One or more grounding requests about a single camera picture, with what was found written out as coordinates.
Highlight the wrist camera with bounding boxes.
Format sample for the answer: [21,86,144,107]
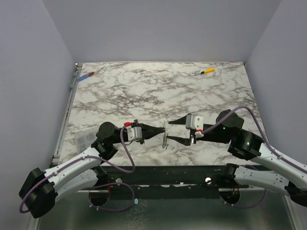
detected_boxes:
[124,122,142,141]
[185,114,204,138]

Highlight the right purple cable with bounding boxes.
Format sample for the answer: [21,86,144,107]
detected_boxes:
[198,106,307,208]

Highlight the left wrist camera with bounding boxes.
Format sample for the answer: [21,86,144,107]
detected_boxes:
[124,122,142,141]

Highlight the purple cable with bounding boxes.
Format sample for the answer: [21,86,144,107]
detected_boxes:
[198,106,307,208]
[19,126,136,213]

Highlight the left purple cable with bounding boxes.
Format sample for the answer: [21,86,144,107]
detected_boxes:
[19,126,136,213]

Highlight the metal carabiner with key rings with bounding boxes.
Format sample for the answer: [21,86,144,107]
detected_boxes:
[162,121,169,150]

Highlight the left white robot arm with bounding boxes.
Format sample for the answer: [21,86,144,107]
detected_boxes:
[19,121,165,218]

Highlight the yellow screwdriver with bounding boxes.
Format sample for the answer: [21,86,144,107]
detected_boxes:
[201,68,215,74]

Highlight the black mounting rail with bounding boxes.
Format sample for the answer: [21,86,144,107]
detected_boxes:
[88,166,237,203]

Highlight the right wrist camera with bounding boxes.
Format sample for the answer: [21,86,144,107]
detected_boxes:
[185,114,204,138]

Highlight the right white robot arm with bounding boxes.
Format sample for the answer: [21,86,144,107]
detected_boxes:
[168,110,307,207]

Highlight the blue red screwdriver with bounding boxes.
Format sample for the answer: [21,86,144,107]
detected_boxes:
[76,67,104,82]

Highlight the aluminium side rail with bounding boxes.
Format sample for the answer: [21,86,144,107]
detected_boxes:
[50,63,83,166]

